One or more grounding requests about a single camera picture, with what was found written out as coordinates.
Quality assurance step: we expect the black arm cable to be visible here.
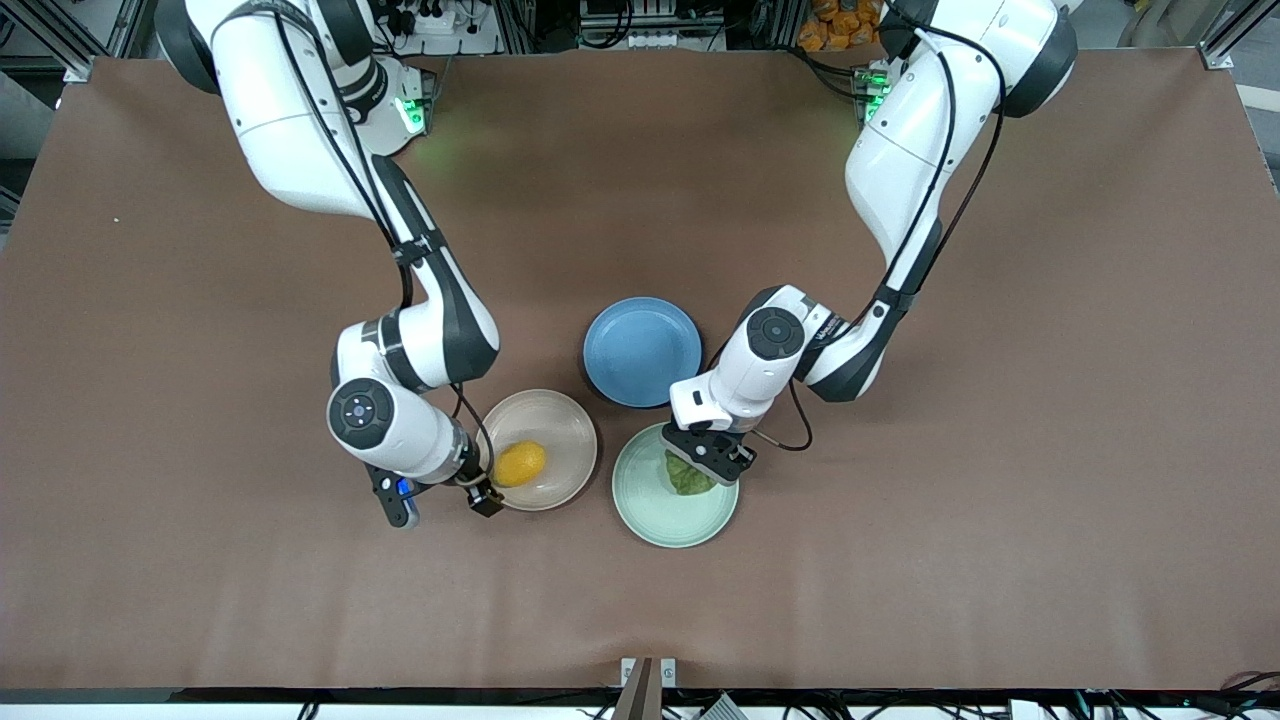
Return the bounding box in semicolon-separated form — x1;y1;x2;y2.
715;25;1007;453
265;8;497;483

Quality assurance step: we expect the bag of oranges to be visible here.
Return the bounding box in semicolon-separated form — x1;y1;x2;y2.
797;0;896;53

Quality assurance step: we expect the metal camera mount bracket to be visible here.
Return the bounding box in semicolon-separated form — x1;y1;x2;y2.
612;657;677;720

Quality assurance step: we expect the aluminium frame profile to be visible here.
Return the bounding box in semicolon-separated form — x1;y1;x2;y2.
15;0;136;83
1195;0;1280;71

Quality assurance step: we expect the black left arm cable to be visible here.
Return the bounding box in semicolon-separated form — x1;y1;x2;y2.
715;25;1007;453

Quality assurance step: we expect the brown table cover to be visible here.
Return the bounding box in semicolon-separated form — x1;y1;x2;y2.
0;45;1280;691

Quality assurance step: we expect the white power strip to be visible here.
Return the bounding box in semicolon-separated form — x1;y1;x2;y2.
580;0;723;51
380;0;501;56

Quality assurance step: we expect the yellow lemon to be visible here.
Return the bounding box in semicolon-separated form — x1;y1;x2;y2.
493;441;549;488

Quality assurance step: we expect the blue plate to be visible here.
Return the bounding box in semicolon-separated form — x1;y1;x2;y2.
583;297;703;409

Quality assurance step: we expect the beige plate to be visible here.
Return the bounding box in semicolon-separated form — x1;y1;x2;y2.
480;389;599;512

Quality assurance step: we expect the green lettuce leaf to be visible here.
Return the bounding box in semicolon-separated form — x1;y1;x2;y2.
665;450;719;497

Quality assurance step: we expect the light green plate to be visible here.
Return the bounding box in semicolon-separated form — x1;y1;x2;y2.
612;422;741;548

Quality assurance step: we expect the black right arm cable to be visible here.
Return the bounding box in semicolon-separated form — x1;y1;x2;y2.
265;8;497;483

